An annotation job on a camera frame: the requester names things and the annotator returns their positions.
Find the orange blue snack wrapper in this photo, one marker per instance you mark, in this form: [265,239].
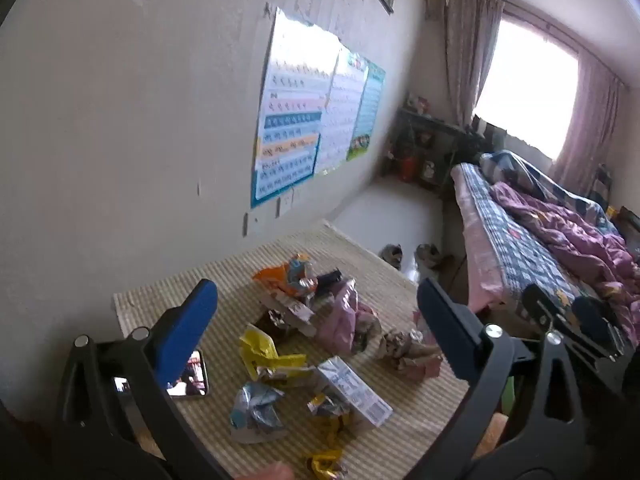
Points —
[272,280]

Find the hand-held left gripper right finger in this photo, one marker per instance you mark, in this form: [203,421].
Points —
[440,320]

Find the white wall poster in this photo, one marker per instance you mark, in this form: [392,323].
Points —
[342,110]

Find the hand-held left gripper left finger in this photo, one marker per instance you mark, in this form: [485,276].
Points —
[187,330]

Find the grey sneaker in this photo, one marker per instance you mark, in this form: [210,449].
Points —
[432,256]
[392,255]

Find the blue checked cushion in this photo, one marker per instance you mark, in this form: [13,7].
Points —
[601,182]

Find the dark brown wrapper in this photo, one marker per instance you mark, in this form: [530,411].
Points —
[272,327]

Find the pink curtain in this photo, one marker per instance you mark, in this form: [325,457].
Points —
[472,50]
[590,125]

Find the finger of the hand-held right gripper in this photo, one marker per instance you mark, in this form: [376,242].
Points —
[595,322]
[537,307]

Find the red plastic container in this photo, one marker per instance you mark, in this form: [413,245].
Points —
[407,169]

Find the silver light blue wrapper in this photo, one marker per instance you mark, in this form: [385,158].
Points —
[255,407]

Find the white wall socket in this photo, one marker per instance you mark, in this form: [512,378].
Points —
[246,225]
[285,205]

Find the bright window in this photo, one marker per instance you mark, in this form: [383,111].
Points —
[530,80]

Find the blue checked blanket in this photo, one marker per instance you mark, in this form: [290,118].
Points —
[520,165]

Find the striped beige tablecloth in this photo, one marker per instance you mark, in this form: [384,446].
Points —
[150,300]

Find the white drink carton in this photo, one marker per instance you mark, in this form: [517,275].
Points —
[350,390]

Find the gold candy wrapper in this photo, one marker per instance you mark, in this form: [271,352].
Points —
[325,462]
[325,405]

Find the blue plaid quilt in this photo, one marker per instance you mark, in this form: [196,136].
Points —
[505,240]

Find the green blue wall poster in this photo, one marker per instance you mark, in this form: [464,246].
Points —
[367,105]

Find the large blue striped wall poster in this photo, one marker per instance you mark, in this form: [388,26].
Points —
[290,125]

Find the pink bed sheet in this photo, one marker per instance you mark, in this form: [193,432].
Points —
[475,250]

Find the yellow snack wrapper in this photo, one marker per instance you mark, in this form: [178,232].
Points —
[257,352]

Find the smartphone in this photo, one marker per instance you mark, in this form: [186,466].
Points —
[192,380]

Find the dark metal shelf rack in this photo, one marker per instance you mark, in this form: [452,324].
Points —
[425,125]

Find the wooden headboard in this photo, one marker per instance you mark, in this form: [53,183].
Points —
[630,222]

